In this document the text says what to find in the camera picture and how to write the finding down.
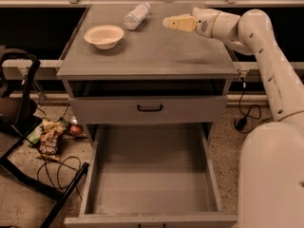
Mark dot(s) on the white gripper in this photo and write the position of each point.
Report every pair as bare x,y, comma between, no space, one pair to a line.
202,23

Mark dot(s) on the clear plastic water bottle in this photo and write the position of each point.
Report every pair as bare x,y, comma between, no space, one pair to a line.
133,19

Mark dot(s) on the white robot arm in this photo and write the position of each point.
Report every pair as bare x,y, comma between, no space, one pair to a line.
271,164

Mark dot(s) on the grey drawer cabinet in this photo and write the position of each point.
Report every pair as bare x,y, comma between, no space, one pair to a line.
151,61

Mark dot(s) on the closed grey top drawer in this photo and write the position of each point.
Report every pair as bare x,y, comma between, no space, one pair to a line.
123,110

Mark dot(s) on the open grey middle drawer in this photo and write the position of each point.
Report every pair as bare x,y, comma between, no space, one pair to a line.
151,176

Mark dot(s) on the red apple on floor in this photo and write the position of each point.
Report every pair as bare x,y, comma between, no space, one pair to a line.
76,129

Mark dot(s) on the chip snack bag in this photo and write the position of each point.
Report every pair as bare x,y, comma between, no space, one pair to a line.
50,141

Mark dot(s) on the black drawer handle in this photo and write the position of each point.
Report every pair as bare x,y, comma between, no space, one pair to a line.
149,108

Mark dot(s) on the black power adapter with cable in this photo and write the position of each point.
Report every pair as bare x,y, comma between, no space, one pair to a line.
241,123

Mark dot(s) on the black chair frame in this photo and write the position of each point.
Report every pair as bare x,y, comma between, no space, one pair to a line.
17,122

